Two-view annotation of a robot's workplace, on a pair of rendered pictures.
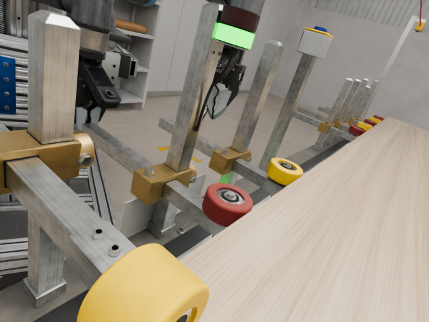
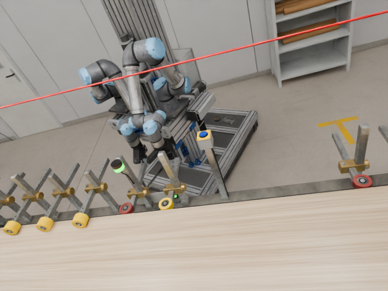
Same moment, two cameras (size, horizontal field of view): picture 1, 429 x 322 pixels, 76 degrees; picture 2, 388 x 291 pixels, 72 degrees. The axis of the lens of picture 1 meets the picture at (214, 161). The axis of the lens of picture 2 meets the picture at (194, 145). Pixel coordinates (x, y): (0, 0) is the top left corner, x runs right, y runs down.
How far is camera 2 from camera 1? 1.66 m
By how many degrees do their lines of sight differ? 66
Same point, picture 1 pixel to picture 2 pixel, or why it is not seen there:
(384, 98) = not seen: outside the picture
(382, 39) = not seen: outside the picture
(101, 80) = (135, 155)
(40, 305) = (114, 212)
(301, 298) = (103, 235)
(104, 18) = (129, 139)
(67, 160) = (99, 190)
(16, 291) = not seen: hidden behind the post
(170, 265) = (78, 216)
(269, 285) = (103, 230)
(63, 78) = (90, 179)
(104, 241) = (82, 209)
